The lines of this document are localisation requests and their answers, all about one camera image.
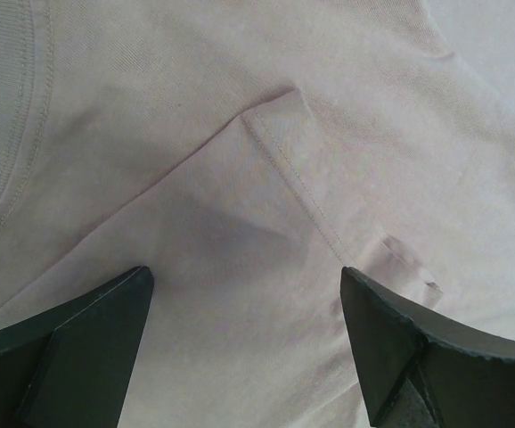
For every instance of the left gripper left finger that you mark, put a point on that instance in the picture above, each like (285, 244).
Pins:
(70, 366)

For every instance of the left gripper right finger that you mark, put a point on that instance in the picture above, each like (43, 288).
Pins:
(417, 368)

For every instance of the pink t shirt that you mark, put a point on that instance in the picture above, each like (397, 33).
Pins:
(245, 152)

